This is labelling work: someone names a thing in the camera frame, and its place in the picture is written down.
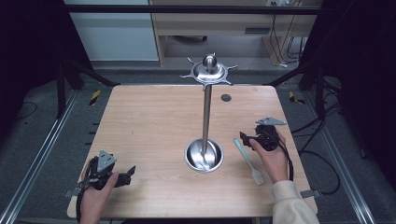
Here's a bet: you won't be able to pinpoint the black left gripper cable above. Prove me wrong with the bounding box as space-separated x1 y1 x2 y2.
75 189 84 224

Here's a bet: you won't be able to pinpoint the yellow black floor tape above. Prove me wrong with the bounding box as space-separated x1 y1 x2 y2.
287 91 306 106
89 90 103 106

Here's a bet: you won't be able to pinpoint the black looped floor cable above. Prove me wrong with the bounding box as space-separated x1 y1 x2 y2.
298 150 342 196

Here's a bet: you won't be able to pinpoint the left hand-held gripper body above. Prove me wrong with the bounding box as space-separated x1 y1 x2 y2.
83 150 121 191

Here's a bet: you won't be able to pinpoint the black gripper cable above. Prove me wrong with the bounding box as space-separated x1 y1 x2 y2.
75 189 84 224
274 133 295 183

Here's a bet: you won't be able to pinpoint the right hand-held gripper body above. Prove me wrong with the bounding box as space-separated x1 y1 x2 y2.
253 116 288 153

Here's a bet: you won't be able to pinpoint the person's right hand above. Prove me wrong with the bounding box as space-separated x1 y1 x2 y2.
247 130 290 185

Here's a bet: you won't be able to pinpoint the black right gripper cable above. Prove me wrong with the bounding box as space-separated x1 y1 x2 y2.
274 133 295 183

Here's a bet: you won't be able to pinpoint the black curtain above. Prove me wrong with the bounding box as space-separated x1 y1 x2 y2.
0 0 94 138
299 0 396 188

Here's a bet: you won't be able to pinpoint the black horizontal frame bar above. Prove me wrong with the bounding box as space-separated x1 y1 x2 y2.
64 4 325 16

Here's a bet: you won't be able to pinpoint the light wooden desk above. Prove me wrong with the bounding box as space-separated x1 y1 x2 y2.
148 0 323 67

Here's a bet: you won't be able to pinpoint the teal handled silicone spatula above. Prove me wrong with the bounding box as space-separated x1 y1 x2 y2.
233 137 266 187

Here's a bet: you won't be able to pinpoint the black metal frame stand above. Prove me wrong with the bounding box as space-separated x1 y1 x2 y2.
263 61 329 121
55 59 121 119

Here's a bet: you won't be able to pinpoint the thin black floor cable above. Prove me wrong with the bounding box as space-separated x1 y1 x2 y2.
15 101 38 121

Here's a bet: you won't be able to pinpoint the hanging black desk cables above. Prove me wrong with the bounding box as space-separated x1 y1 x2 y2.
268 13 308 68

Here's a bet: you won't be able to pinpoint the person's left hand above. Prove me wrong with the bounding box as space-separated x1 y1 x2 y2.
79 158 120 217

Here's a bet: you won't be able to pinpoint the steel utensil rack stand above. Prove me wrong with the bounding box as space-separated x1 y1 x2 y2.
179 52 238 174

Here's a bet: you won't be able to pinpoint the aluminium floor rail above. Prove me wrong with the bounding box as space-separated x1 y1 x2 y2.
302 90 378 224
0 90 79 224

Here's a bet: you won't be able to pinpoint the white cabinet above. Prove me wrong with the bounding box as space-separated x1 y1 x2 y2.
63 0 160 62

